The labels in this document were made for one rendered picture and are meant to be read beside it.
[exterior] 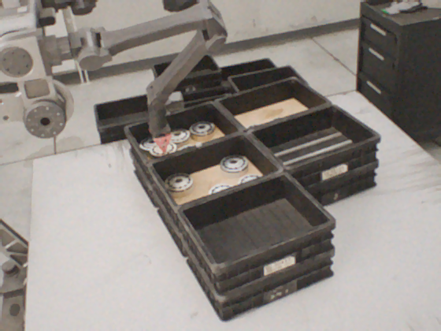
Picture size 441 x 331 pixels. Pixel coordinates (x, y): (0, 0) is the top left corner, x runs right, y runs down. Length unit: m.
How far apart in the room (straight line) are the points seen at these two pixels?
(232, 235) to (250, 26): 3.52
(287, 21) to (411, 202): 3.34
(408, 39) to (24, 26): 2.12
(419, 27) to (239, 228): 1.77
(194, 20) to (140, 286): 0.86
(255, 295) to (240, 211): 0.30
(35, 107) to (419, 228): 1.36
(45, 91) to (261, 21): 3.43
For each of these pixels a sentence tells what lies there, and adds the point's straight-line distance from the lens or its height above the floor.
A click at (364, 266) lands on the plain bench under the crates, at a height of 0.70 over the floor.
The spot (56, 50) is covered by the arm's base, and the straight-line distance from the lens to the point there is 1.61.
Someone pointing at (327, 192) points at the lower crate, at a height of 0.76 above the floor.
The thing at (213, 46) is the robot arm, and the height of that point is 1.38.
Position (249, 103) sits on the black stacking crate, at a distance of 2.41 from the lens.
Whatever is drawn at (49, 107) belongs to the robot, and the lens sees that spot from 1.94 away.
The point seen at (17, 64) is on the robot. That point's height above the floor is 1.44.
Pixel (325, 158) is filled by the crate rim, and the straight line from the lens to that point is 1.95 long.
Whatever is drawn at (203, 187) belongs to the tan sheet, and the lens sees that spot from 1.99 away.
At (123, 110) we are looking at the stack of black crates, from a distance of 3.24.
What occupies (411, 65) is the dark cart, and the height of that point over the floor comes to 0.65.
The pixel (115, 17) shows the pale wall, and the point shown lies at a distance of 4.84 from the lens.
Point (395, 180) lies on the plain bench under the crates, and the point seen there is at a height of 0.70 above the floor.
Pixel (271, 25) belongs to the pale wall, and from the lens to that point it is 5.19.
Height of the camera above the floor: 2.02
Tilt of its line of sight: 31 degrees down
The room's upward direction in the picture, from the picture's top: 7 degrees counter-clockwise
